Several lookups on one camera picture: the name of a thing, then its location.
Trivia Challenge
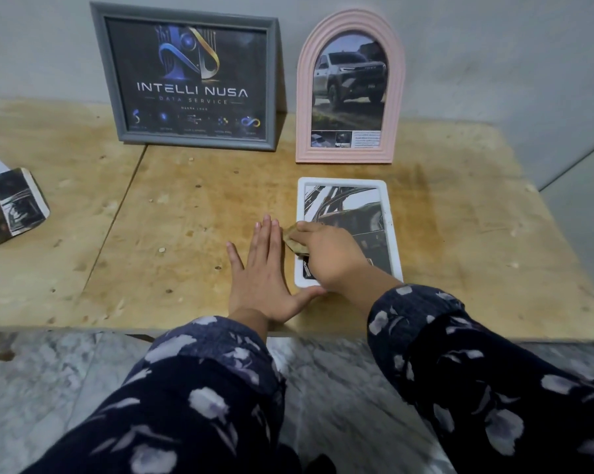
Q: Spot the person's left forearm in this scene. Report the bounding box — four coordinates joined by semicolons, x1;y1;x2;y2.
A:
22;308;288;474

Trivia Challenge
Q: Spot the brown wiping cloth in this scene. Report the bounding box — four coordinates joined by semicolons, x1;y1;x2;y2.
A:
282;224;310;256

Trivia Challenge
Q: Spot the black car brochure print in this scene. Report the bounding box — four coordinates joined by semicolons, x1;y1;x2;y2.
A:
0;167;51;254

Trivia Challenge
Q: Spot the person's right forearm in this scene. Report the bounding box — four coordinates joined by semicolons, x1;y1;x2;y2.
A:
341;266;594;474

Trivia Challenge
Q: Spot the grey picture frame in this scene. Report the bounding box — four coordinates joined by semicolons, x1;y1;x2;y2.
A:
89;1;281;153

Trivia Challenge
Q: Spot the white cabinet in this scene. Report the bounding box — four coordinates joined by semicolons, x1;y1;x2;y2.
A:
539;135;594;311

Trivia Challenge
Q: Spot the person's left hand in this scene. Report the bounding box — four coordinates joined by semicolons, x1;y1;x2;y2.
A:
225;214;327;325

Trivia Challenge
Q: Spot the pink arched picture frame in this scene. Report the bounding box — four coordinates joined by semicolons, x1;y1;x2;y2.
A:
295;8;406;165

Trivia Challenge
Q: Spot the person's dark floral dress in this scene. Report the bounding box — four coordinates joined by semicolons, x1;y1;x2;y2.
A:
277;444;337;474

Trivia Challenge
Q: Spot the white picture frame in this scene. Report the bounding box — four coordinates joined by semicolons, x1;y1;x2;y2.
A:
294;176;404;290

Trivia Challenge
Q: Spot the person's right hand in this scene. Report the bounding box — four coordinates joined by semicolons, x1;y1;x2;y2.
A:
289;221;377;292

